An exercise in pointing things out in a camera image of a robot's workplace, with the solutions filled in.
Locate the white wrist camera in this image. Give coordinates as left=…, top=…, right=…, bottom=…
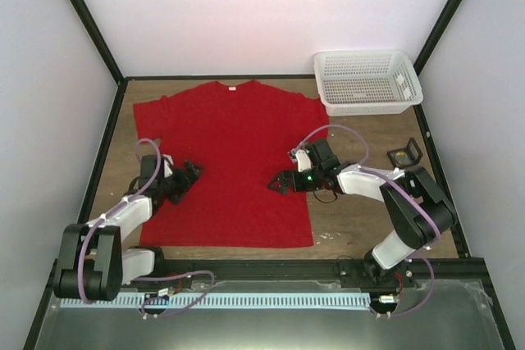
left=289, top=148, right=312, bottom=172
left=162, top=154, right=174, bottom=178

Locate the light blue cable duct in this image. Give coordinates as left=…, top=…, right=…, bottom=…
left=60, top=293, right=371, bottom=311

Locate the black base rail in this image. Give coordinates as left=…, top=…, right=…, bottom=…
left=52, top=258, right=493, bottom=290

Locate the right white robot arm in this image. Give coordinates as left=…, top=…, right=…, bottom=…
left=268, top=139, right=458, bottom=287

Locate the white plastic basket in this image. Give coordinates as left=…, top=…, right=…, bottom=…
left=313, top=49, right=423, bottom=116

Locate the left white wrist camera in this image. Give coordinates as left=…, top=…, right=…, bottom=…
left=162, top=154, right=174, bottom=178

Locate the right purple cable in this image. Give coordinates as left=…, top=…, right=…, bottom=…
left=291, top=123, right=442, bottom=318

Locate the black brooch box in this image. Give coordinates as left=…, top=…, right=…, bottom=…
left=386, top=137, right=423, bottom=169

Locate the purple cable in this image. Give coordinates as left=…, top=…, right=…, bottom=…
left=77, top=138, right=217, bottom=318
left=291, top=123, right=442, bottom=318

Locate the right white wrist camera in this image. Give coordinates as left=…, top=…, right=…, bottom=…
left=289, top=148, right=312, bottom=172

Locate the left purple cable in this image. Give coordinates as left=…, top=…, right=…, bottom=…
left=77, top=138, right=217, bottom=318

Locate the red t-shirt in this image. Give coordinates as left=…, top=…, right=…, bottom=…
left=133, top=80, right=328, bottom=248

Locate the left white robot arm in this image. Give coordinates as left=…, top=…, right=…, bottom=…
left=52, top=155, right=203, bottom=303

